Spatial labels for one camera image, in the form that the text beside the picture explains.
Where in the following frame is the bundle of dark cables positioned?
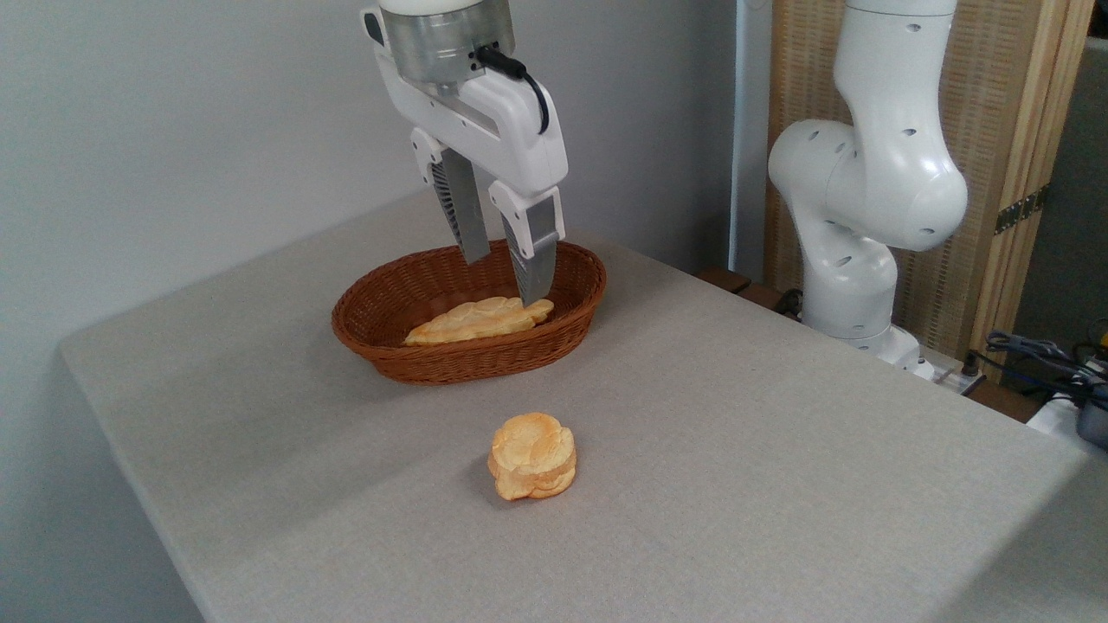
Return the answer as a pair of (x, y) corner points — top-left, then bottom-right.
(968, 330), (1108, 401)

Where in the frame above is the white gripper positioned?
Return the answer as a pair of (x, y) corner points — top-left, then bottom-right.
(373, 43), (570, 307)

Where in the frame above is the white vertical post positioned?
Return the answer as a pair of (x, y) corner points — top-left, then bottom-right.
(729, 0), (774, 283)

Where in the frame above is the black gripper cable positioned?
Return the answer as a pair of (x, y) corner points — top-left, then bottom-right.
(474, 45), (552, 136)

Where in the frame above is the wooden woven folding screen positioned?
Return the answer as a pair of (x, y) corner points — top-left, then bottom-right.
(765, 0), (1097, 382)

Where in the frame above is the brown wicker oval basket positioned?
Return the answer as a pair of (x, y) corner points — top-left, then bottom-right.
(332, 240), (608, 386)

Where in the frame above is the round layered bread bun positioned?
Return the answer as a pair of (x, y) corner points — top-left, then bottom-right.
(487, 412), (578, 502)

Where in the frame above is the leaf-shaped flat bread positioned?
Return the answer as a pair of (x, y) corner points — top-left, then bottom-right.
(403, 297), (556, 348)

